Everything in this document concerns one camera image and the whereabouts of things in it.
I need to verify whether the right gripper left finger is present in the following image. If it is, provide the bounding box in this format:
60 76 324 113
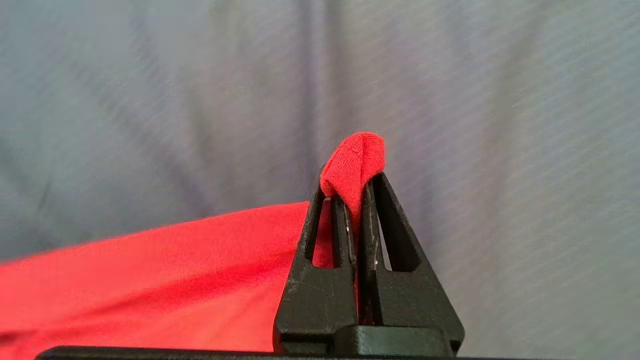
272 168 359 355

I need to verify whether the grey bed sheet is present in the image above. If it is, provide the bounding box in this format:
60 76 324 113
0 0 640 360

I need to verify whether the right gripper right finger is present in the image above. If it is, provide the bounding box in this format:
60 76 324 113
357 171 465 354

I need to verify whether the red garment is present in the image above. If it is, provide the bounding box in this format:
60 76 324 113
0 131 387 353

